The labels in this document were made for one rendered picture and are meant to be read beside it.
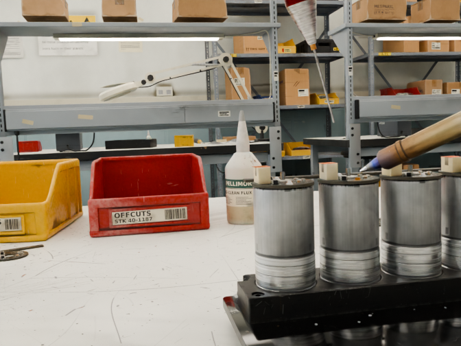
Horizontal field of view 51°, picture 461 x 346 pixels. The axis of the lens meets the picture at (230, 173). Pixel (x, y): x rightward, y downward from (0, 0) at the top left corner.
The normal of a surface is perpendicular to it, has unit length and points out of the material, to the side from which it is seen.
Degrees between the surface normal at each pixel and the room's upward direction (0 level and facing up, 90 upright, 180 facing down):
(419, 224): 90
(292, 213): 90
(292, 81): 87
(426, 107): 90
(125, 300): 0
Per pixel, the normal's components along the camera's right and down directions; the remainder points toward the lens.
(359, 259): 0.05, 0.09
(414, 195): -0.21, 0.10
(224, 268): -0.04, -1.00
